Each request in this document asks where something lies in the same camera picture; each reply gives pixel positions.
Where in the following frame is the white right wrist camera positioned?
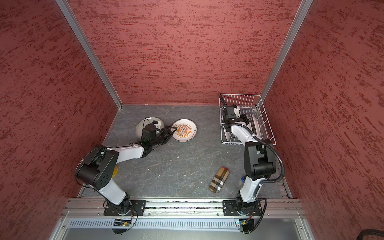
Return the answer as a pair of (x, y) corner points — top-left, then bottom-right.
(233, 105), (240, 118)

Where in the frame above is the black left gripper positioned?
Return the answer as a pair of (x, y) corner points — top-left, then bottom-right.
(150, 125), (178, 146)

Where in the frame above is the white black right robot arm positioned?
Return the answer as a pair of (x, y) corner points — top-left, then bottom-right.
(222, 103), (276, 216)

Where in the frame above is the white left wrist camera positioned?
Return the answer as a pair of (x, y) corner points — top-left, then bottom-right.
(152, 120), (160, 127)

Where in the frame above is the aluminium right corner post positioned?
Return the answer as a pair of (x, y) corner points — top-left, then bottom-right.
(261, 0), (313, 102)

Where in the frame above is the aluminium corner post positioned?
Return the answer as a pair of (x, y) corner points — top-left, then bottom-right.
(261, 0), (313, 102)
(56, 0), (124, 111)

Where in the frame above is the white wire dish rack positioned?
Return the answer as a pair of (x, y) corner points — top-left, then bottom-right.
(219, 94), (276, 146)

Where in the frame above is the plaid glasses case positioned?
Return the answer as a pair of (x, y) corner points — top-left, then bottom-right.
(209, 167), (230, 193)

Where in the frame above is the pink plate in rack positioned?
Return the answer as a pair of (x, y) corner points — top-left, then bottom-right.
(252, 114), (262, 139)

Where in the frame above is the aluminium left corner post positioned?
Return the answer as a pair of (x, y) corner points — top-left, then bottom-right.
(56, 0), (124, 111)

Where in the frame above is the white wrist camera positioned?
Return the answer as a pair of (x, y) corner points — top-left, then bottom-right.
(152, 120), (160, 127)
(233, 105), (240, 118)

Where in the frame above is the white brown-rimmed plate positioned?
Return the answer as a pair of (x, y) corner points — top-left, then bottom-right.
(136, 117), (165, 139)

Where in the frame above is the orange sunburst pattern plate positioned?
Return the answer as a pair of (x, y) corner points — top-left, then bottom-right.
(172, 119), (198, 142)

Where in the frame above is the black corrugated cable conduit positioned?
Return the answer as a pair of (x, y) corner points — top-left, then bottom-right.
(218, 93), (285, 184)

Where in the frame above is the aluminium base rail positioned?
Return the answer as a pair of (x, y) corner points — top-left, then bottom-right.
(50, 197), (314, 240)

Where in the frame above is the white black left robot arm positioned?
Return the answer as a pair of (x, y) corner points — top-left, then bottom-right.
(75, 124), (177, 216)

